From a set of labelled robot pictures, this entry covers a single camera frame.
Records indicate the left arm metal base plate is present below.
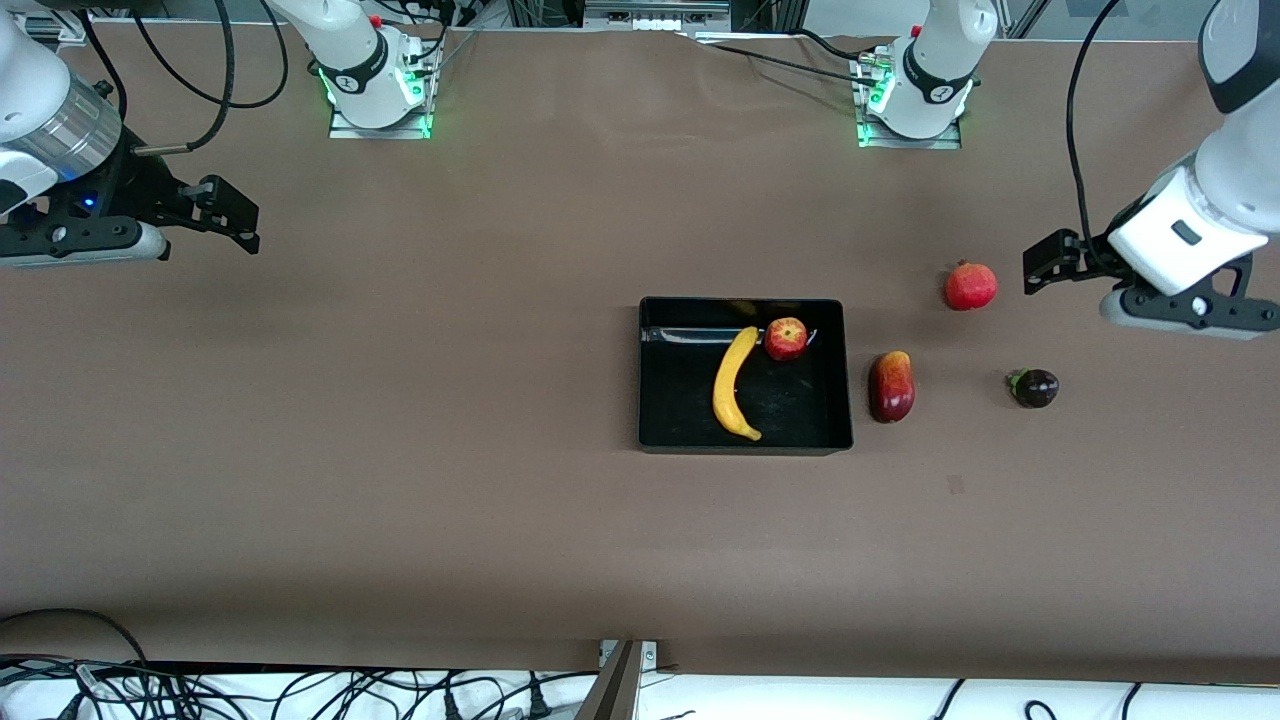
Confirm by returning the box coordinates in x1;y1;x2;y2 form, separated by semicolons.
855;48;964;151

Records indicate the silver equipment rack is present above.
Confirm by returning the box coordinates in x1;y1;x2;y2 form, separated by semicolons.
583;0;735;32

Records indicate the brown table cover sheet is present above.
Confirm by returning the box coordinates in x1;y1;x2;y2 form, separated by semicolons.
0;20;1280;673

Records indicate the black plastic box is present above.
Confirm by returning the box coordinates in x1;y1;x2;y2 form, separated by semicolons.
637;295;855;457

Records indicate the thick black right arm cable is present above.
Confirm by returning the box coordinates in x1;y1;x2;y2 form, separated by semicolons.
133;0;237;157

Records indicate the dark purple eggplant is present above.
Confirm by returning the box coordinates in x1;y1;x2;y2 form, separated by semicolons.
1007;367;1061;410

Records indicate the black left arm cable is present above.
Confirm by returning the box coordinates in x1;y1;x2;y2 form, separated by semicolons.
1064;0;1127;276

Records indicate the red yellow apple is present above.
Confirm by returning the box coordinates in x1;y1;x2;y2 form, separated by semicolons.
764;317;811;363

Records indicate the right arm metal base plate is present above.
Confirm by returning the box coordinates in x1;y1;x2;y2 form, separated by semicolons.
328;38;435;140

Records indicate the black cable on table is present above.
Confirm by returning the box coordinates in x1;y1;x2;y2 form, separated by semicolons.
690;30;883;93

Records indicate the yellow banana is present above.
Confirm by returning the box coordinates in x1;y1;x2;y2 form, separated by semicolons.
712;326;765;442

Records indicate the red yellow mango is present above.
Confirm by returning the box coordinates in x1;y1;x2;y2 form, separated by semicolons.
868;350;917;425

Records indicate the aluminium profile bar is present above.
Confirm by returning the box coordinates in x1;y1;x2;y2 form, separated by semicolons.
575;640;646;720

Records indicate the red pomegranate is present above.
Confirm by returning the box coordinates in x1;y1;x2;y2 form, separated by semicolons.
943;260;999;312

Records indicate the thin black looped cable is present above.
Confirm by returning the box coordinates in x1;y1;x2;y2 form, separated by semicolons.
130;0;291;111

